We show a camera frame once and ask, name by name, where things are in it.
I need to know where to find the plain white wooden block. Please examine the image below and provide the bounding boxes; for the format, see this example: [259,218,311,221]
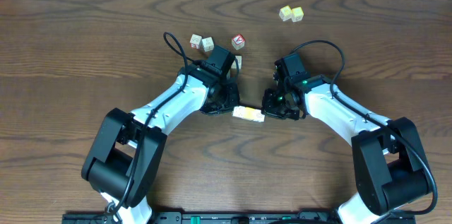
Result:
[232,106,245,119]

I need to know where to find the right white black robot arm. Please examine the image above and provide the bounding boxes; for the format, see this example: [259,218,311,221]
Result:
[262,76,438,223]

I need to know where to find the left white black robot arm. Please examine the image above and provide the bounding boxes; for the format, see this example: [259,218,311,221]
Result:
[81,60,239,223]

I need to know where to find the white block circle drawing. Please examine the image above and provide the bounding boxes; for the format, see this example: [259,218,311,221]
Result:
[231,55,242,69]

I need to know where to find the white block beside red-sided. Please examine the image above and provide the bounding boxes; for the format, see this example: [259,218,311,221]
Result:
[201,37,215,52]

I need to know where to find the red letter A block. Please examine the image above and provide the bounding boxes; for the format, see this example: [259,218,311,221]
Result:
[232,34,246,50]

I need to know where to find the white block red side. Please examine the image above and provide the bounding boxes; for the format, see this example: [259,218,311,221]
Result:
[189,34,203,49]

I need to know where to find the left yellow wooden block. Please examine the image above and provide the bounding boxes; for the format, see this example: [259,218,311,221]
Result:
[279,6,292,21]

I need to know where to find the yellow wooden block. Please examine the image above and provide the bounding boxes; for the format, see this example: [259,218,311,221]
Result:
[279,6,292,21]
[291,7,304,23]

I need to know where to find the right yellow wooden block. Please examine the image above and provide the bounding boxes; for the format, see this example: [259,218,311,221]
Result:
[291,7,304,23]

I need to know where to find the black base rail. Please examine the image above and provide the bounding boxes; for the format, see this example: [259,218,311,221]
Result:
[61,210,417,224]

